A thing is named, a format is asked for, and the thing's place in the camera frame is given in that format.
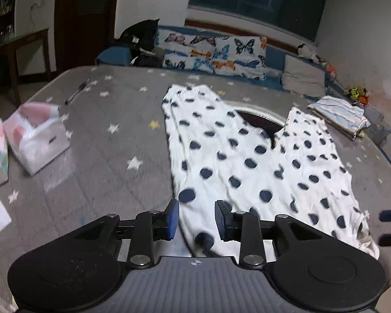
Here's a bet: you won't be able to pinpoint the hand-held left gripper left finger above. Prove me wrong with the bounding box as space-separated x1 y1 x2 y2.
71 200 180 269

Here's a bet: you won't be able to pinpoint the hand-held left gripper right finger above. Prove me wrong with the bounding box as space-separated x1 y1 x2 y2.
214 200 326 269

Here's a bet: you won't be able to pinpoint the white polka dot garment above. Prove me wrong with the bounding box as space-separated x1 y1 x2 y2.
161 84 380 261

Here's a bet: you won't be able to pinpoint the folded striped clothes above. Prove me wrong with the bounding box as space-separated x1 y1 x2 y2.
307 95 372 141

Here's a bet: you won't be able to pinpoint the grey star print tablecloth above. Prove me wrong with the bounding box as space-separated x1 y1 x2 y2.
0 65 391 313

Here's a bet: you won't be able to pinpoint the clear plastic box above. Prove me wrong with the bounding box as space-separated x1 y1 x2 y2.
363 104 391 147

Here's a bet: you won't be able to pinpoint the round black induction cooker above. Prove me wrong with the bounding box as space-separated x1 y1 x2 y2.
228 103 287 150

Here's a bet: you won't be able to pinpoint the yellow green toys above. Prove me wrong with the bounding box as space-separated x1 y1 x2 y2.
344 85 371 105

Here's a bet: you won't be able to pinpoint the white pink paper bag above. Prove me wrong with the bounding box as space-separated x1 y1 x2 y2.
3 102 70 176

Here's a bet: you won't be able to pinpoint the dark pen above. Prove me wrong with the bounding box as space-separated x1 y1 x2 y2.
64 78 91 105

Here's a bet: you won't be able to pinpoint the orange white plush toy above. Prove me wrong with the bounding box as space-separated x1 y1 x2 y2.
313 54 339 79

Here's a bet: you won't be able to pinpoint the grey cushion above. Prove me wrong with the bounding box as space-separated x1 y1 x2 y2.
281 54 326 97

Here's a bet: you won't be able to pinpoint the butterfly print pillow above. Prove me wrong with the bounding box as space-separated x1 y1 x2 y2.
155 28 268 81

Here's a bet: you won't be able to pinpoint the blue padded bench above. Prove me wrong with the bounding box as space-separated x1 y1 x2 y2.
95 24 347 100

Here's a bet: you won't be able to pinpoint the white black plush toy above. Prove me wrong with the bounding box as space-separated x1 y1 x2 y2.
296 43 317 61

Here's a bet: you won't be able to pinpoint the black bag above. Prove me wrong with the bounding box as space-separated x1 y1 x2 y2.
113 19 165 69

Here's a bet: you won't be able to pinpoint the dark wooden door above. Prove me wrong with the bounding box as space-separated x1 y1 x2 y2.
54 0 120 74

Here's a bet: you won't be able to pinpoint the dark wooden desk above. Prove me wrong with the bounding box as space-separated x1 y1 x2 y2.
0 28 52 105

